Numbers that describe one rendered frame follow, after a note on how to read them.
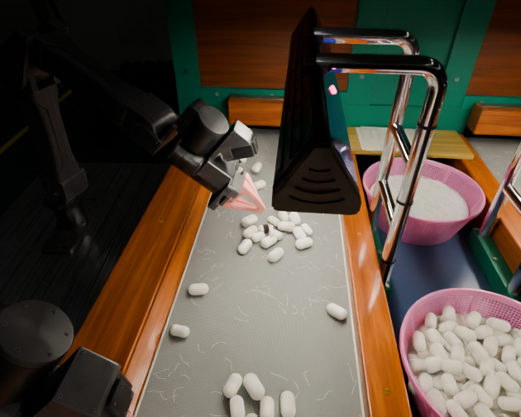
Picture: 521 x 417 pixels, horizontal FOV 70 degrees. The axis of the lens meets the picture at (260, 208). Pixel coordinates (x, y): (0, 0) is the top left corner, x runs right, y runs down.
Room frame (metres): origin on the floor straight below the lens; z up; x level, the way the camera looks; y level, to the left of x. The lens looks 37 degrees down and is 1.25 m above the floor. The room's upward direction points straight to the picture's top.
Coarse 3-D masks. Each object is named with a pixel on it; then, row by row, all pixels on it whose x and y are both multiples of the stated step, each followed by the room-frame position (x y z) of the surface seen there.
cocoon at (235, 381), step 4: (232, 376) 0.27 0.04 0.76; (236, 376) 0.27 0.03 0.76; (240, 376) 0.27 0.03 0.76; (228, 380) 0.27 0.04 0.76; (232, 380) 0.26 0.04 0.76; (236, 380) 0.26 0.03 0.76; (240, 380) 0.27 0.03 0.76; (228, 384) 0.26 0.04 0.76; (232, 384) 0.26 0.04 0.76; (236, 384) 0.26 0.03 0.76; (240, 384) 0.26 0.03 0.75; (224, 388) 0.25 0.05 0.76; (228, 388) 0.25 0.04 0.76; (232, 388) 0.25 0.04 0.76; (236, 388) 0.25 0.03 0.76; (224, 392) 0.25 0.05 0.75; (228, 392) 0.25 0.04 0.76; (232, 392) 0.25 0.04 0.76; (236, 392) 0.25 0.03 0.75; (228, 396) 0.25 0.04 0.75
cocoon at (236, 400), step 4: (232, 396) 0.24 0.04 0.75; (236, 396) 0.24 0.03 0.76; (240, 396) 0.24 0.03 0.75; (232, 400) 0.24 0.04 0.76; (236, 400) 0.24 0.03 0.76; (240, 400) 0.24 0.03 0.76; (232, 404) 0.23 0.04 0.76; (236, 404) 0.23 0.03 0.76; (240, 404) 0.23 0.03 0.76; (232, 408) 0.23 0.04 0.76; (236, 408) 0.23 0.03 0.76; (240, 408) 0.23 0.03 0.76; (232, 412) 0.22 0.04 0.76; (236, 412) 0.22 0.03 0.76; (240, 412) 0.22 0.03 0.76; (244, 412) 0.22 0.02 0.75; (232, 416) 0.22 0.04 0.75; (236, 416) 0.22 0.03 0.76; (240, 416) 0.22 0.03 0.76; (244, 416) 0.22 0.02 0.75
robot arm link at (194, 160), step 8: (176, 136) 0.58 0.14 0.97; (176, 144) 0.56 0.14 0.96; (168, 152) 0.58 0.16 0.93; (176, 152) 0.56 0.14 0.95; (184, 152) 0.56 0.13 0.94; (192, 152) 0.57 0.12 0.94; (168, 160) 0.56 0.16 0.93; (176, 160) 0.56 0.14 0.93; (184, 160) 0.56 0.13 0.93; (192, 160) 0.56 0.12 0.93; (200, 160) 0.56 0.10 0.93; (184, 168) 0.56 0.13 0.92; (192, 168) 0.56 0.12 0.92
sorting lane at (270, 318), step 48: (240, 240) 0.57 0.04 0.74; (288, 240) 0.57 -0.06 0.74; (336, 240) 0.57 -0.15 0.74; (240, 288) 0.44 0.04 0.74; (288, 288) 0.44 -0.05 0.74; (336, 288) 0.44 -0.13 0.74; (192, 336) 0.35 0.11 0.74; (240, 336) 0.35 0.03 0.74; (288, 336) 0.35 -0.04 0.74; (336, 336) 0.35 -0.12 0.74; (192, 384) 0.27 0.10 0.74; (288, 384) 0.27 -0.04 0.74; (336, 384) 0.27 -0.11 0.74
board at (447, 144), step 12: (348, 132) 0.98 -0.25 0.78; (444, 132) 0.98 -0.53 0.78; (456, 132) 0.98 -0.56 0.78; (360, 144) 0.91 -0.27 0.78; (432, 144) 0.91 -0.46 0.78; (444, 144) 0.91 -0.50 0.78; (456, 144) 0.91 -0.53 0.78; (432, 156) 0.86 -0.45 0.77; (444, 156) 0.86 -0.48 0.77; (456, 156) 0.85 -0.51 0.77; (468, 156) 0.85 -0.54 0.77
